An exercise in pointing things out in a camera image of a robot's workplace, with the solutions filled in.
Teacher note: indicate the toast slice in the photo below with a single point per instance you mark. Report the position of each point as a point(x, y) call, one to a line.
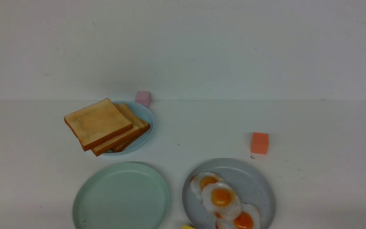
point(97, 123)
point(136, 124)
point(122, 146)

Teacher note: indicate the fried egg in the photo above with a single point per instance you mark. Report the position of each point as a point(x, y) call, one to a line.
point(249, 218)
point(221, 200)
point(201, 180)

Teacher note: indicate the light blue plate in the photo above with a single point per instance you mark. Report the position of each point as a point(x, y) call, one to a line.
point(144, 114)

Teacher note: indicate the pink foam cube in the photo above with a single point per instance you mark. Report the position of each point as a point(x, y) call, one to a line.
point(143, 98)

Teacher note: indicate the orange foam cube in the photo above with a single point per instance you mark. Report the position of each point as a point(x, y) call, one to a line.
point(259, 143)

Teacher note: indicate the mint green plate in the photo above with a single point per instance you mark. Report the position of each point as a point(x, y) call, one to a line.
point(126, 195)

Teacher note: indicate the grey speckled plate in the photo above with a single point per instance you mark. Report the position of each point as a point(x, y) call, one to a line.
point(249, 183)

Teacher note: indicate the yellow foam cube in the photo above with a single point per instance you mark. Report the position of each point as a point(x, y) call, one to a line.
point(187, 227)

